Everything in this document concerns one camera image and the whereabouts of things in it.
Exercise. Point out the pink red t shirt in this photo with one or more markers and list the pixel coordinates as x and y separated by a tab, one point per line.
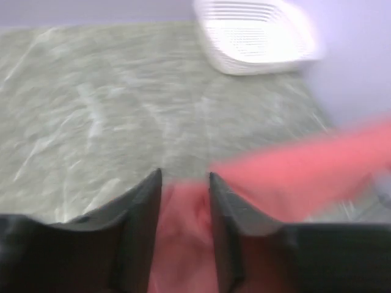
289	183

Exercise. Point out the white perforated plastic basket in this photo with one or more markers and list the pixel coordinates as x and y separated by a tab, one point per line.
244	38

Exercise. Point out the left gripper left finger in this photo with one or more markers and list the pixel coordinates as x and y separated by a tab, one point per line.
109	249

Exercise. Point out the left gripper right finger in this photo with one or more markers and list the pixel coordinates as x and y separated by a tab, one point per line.
257	253

